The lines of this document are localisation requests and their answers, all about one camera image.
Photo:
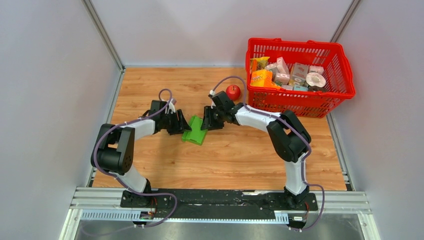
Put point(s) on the small pink white box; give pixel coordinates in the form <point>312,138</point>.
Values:
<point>316,69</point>

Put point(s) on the yellow snack bag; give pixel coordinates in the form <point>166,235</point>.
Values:
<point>258,63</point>

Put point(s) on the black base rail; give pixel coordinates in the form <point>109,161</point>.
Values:
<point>216,203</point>

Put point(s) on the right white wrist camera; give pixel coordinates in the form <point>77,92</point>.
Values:
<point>211,94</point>

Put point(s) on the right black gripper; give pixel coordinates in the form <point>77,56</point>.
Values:
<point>208,122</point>

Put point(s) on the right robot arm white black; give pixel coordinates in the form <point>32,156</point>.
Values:
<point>288,136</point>

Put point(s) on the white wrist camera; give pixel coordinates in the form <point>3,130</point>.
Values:
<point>211,94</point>
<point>171,107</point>

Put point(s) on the red plastic basket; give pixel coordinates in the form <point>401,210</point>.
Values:
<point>329,55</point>

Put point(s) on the white red box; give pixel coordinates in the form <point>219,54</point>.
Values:
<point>299,73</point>

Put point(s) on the pink box in basket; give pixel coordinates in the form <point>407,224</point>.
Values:
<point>281,78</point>

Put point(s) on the red apple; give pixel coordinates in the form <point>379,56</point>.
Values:
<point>233,92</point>

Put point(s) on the pink white carton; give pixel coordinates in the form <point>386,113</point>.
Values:
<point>282,66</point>

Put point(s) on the orange snack box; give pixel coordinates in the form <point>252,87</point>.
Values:
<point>263,78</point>

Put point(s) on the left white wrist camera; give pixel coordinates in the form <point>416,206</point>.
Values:
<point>171,107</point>

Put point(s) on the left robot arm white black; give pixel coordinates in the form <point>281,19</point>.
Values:
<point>113,152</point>

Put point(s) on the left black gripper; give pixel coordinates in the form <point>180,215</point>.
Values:
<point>181,125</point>

